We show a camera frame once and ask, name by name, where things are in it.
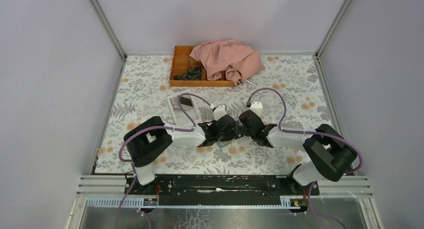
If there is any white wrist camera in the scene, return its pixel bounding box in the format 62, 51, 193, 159
212, 104, 228, 121
246, 101, 263, 117

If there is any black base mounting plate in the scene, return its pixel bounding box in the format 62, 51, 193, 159
124, 174, 320, 205

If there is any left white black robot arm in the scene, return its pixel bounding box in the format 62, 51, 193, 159
119, 114, 237, 195

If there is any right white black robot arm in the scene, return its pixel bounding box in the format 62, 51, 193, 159
239, 110, 359, 195

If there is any pink cloth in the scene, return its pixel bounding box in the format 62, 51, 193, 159
189, 39, 265, 86

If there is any green card holder wallet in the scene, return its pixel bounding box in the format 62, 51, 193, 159
217, 115, 241, 148

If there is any white slotted cable duct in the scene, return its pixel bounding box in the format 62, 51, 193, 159
86, 196, 302, 210

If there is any floral patterned table mat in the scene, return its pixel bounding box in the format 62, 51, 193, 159
94, 55, 331, 175

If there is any wooden compartment tray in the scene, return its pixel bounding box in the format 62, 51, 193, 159
169, 45, 235, 87

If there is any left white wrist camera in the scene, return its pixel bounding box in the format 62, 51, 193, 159
212, 104, 228, 121

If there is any white plastic card box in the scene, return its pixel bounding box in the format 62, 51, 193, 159
166, 94, 202, 126

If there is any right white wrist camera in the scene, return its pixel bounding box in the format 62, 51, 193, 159
246, 101, 263, 117

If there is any dark green crumpled item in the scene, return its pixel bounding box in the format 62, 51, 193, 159
173, 66, 203, 81

